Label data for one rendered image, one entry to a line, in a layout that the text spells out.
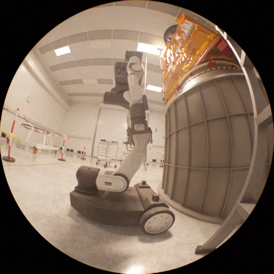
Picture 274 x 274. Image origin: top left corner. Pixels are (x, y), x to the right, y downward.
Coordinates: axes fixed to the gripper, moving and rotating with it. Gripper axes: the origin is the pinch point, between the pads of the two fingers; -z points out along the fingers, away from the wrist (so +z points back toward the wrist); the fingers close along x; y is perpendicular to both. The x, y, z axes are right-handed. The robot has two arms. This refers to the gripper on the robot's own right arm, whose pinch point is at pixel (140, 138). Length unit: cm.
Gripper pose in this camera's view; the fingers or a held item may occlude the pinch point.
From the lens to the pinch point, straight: 49.1
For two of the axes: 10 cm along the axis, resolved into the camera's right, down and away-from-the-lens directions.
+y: -1.4, 1.9, 9.7
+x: 9.8, -0.9, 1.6
